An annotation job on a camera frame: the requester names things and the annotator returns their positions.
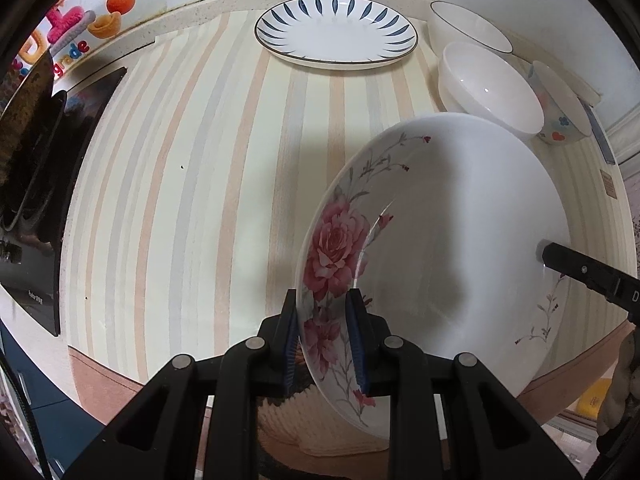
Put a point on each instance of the plain white bowl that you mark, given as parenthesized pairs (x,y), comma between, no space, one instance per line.
(480,90)

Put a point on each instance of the small brown card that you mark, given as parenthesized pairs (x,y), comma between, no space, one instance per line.
(610,184)

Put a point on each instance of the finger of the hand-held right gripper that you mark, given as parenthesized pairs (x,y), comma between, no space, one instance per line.
(585,272)

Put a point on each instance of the person's right hand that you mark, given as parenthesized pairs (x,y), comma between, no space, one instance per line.
(620,385)

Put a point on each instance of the black glass gas cooktop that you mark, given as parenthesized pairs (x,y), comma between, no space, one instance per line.
(70,185)

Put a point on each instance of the blue kitchen cabinet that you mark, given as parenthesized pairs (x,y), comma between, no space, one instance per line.
(40,400)

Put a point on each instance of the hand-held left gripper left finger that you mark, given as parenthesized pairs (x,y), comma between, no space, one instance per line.
(289,355)

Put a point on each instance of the blue phone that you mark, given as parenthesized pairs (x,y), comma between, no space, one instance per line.
(600,135)

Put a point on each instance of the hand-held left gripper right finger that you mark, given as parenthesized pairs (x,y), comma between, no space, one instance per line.
(357,345)

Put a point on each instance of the yellow package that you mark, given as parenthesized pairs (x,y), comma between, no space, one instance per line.
(592,405)

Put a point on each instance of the small bowl with coloured flowers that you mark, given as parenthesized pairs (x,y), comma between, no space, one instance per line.
(556,116)

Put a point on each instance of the white plate with pink roses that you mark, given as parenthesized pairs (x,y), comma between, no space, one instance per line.
(450,235)

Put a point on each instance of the colourful wall sticker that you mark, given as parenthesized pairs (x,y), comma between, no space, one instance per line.
(65,20)

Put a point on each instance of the striped cloth with cat print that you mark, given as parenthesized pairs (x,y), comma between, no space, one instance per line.
(200,185)

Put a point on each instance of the white bowl with dark rim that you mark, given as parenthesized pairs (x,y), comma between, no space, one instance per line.
(465,27)

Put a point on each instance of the white plate with blue leaves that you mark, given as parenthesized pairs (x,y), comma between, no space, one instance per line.
(330,30)

